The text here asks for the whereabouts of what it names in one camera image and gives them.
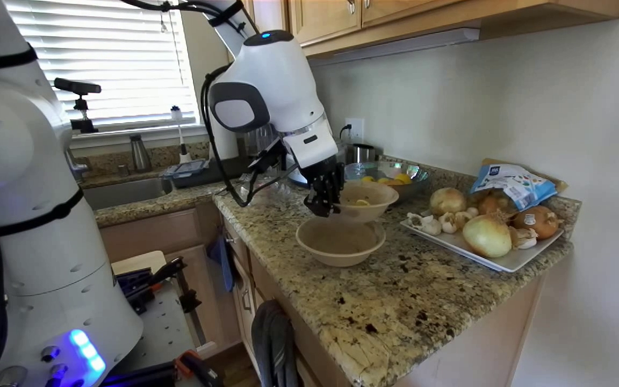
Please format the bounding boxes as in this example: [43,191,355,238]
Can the beige ceramic bowl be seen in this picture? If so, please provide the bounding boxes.
[294,213,388,268]

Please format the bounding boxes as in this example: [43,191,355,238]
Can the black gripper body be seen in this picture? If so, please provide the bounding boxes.
[298,152,345,198]

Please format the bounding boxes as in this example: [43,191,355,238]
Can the white dish brush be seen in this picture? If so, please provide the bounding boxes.
[170,103,193,166]

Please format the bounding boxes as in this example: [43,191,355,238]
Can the white window blind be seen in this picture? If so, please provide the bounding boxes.
[1,0,202,134]

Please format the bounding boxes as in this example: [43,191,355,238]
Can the wooden upper cabinets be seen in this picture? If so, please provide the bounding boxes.
[252,0,619,60]

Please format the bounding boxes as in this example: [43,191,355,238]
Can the white mushroom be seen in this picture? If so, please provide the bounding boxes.
[404,208,444,237]
[439,207,482,237]
[512,226,541,252]

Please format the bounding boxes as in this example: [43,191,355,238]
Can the orange fruit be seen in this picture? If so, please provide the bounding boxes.
[382,173,415,190]

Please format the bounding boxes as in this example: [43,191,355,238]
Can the beige bowl with lemon wedge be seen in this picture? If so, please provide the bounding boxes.
[333,179,402,223]

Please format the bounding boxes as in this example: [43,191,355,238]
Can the black camera on tripod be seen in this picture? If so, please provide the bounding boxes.
[51,76,103,135]

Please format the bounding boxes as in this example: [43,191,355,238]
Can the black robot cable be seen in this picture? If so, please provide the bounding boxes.
[197,62,291,211]

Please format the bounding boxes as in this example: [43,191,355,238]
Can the dark grey hanging towel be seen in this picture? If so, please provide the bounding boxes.
[250,298,302,387]

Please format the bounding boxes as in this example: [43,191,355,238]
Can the white wall outlet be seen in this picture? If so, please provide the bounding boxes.
[342,116,367,147]

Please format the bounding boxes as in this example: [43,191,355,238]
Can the steel kitchen sink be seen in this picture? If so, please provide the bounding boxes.
[72,170,175,215]

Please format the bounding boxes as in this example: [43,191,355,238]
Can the large yellow onion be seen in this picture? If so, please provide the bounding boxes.
[459,213,515,260]

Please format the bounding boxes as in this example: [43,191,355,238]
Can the white rectangular tray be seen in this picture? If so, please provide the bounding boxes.
[399,208,567,276]

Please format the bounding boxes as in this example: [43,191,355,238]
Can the brown mushroom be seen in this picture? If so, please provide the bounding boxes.
[477,190,520,223]
[512,205,565,244]

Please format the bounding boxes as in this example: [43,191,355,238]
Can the blue and white bag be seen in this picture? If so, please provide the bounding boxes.
[469,159,562,213]

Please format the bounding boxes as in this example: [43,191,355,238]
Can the small yellow onion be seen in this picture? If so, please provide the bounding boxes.
[428,184,469,217]

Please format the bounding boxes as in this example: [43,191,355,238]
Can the wooden base cabinet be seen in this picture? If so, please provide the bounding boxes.
[96,199,543,387]

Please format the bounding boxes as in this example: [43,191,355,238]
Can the clear glass fruit bowl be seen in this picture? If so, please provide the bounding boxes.
[342,159,429,198]

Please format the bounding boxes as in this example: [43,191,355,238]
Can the dark blue hanging cloth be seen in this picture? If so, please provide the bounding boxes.
[207,235,238,290]

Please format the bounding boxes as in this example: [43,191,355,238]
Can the black clamp tool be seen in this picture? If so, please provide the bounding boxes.
[113,256,203,317]

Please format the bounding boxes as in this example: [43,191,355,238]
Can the stainless steel cup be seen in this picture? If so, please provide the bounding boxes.
[342,141,385,170]

